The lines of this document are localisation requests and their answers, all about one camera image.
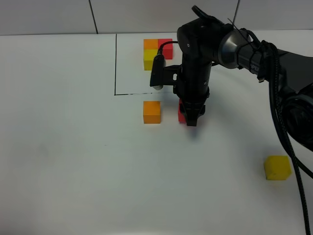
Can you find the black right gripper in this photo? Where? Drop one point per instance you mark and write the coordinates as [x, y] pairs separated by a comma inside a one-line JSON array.
[[199, 41]]

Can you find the red wooden cube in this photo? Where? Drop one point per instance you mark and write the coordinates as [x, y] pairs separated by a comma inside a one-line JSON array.
[[181, 117]]

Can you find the orange wooden cube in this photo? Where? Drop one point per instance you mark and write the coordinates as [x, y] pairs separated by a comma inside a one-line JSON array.
[[151, 112]]

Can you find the yellow wooden cube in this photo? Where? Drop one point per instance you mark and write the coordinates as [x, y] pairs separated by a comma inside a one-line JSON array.
[[277, 168]]

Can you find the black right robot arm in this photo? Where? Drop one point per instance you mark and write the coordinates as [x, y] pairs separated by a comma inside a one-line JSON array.
[[289, 75]]

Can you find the red template block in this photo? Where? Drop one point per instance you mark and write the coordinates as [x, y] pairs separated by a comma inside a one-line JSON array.
[[167, 49]]

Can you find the yellow template block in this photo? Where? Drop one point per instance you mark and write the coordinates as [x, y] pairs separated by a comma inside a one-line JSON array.
[[148, 58]]

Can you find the orange template block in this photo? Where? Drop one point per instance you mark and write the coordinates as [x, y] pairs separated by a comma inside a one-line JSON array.
[[150, 44]]

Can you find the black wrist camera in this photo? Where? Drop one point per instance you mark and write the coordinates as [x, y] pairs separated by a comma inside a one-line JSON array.
[[156, 79]]

